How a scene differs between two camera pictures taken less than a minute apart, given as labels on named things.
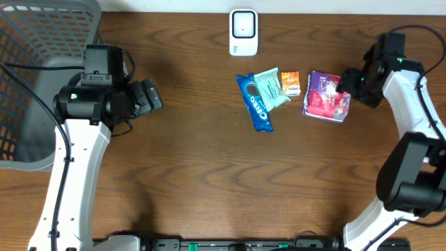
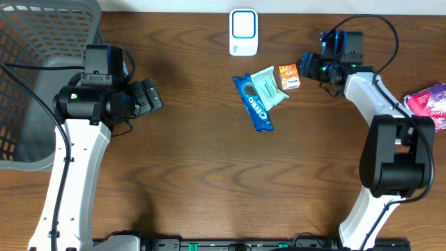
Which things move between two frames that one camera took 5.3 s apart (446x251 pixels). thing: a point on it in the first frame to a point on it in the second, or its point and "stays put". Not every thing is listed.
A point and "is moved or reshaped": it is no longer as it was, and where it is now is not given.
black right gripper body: (350, 84) to (314, 68)
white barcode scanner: (243, 33) stays put
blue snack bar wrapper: (258, 113) stays put
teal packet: (270, 88) is moved or reshaped
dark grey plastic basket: (39, 33) stays put
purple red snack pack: (321, 99) is moved or reshaped
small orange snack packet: (290, 83) is moved or reshaped
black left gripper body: (140, 98) stays put
